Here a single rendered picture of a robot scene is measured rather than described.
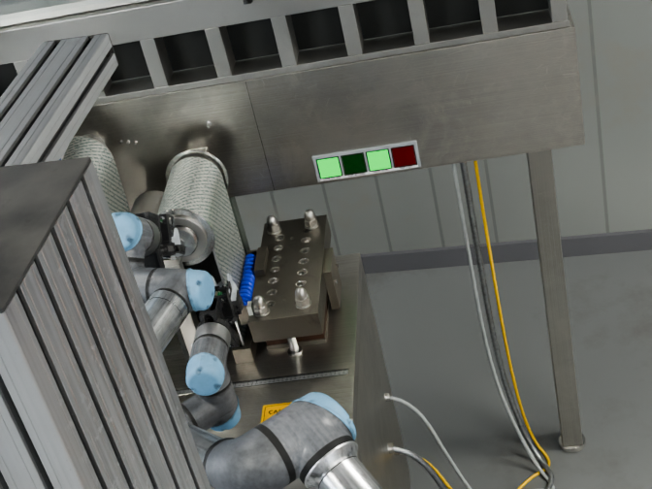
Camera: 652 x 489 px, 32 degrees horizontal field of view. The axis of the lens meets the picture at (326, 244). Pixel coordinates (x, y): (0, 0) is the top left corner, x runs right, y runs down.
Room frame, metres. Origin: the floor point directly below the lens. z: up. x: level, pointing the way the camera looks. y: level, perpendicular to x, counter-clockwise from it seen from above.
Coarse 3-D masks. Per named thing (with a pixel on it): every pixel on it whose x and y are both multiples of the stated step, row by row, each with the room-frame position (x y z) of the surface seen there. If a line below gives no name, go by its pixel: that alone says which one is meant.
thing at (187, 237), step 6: (174, 228) 2.13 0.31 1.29; (180, 228) 2.12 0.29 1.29; (186, 228) 2.13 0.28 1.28; (180, 234) 2.12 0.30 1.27; (186, 234) 2.12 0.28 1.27; (192, 234) 2.12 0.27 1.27; (180, 240) 2.12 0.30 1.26; (186, 240) 2.12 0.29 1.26; (192, 240) 2.12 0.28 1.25; (186, 246) 2.12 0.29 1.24; (192, 246) 2.12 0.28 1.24; (186, 252) 2.12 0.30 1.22; (192, 252) 2.12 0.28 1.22
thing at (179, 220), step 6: (174, 216) 2.14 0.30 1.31; (180, 216) 2.14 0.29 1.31; (180, 222) 2.13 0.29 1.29; (186, 222) 2.13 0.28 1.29; (192, 222) 2.13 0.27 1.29; (192, 228) 2.13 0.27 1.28; (198, 228) 2.13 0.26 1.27; (198, 234) 2.13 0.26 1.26; (204, 234) 2.12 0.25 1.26; (198, 240) 2.13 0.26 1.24; (204, 240) 2.12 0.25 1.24; (198, 246) 2.13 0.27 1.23; (204, 246) 2.13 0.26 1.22; (198, 252) 2.13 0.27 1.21; (186, 258) 2.13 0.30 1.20; (192, 258) 2.13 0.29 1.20
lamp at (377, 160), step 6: (384, 150) 2.38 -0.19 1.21; (372, 156) 2.38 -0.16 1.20; (378, 156) 2.38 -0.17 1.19; (384, 156) 2.38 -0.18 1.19; (372, 162) 2.38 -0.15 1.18; (378, 162) 2.38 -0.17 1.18; (384, 162) 2.38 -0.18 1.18; (372, 168) 2.38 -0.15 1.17; (378, 168) 2.38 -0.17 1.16; (384, 168) 2.38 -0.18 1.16
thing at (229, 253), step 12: (228, 204) 2.35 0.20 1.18; (228, 216) 2.32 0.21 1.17; (228, 228) 2.29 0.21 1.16; (216, 240) 2.17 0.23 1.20; (228, 240) 2.26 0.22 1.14; (240, 240) 2.36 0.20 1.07; (216, 252) 2.15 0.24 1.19; (228, 252) 2.23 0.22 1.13; (240, 252) 2.33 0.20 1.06; (216, 264) 2.14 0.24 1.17; (228, 264) 2.21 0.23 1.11; (240, 264) 2.30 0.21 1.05; (240, 276) 2.27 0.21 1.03
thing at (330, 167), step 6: (318, 162) 2.41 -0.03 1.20; (324, 162) 2.40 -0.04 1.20; (330, 162) 2.40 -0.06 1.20; (336, 162) 2.40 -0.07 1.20; (324, 168) 2.40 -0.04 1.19; (330, 168) 2.40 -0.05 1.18; (336, 168) 2.40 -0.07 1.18; (324, 174) 2.40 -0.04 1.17; (330, 174) 2.40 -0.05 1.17; (336, 174) 2.40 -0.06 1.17
